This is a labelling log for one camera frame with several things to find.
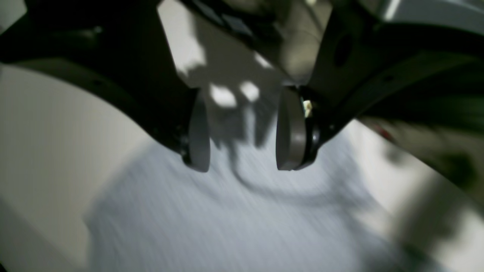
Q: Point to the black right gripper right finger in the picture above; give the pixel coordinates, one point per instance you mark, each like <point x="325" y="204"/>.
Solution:
<point x="416" y="61"/>

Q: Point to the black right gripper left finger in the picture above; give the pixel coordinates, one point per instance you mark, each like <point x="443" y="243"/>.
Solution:
<point x="118" y="51"/>

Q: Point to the grey T-shirt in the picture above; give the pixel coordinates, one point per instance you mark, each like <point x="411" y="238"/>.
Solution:
<point x="242" y="216"/>

